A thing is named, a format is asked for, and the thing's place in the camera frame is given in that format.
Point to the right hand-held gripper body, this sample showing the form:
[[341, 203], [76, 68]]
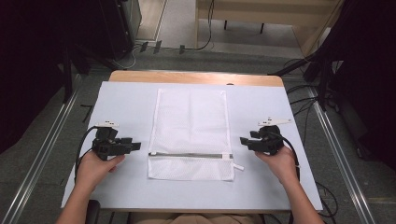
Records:
[[270, 140]]

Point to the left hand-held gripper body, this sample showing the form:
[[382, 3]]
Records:
[[106, 146]]

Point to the white mesh laundry bag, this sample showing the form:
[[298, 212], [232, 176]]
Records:
[[190, 133]]

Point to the person's left hand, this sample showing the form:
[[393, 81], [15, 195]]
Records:
[[95, 169]]

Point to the person's right hand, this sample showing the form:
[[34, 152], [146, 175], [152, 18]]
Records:
[[280, 165]]

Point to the pale blue table mat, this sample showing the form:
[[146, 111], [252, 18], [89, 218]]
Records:
[[124, 102]]

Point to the black chair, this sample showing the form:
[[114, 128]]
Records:
[[92, 212]]

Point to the black metal stand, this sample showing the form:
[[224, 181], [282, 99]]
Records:
[[67, 77], [322, 81]]

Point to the wooden table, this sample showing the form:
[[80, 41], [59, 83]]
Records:
[[193, 77]]

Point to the person's beige trousers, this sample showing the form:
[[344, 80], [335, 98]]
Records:
[[199, 219]]

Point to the black curtain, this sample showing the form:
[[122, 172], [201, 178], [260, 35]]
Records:
[[367, 68], [31, 62]]

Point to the black cabinet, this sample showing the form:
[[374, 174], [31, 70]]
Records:
[[120, 25]]

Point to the metal floor rail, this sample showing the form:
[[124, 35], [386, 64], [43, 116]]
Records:
[[341, 161], [37, 161]]

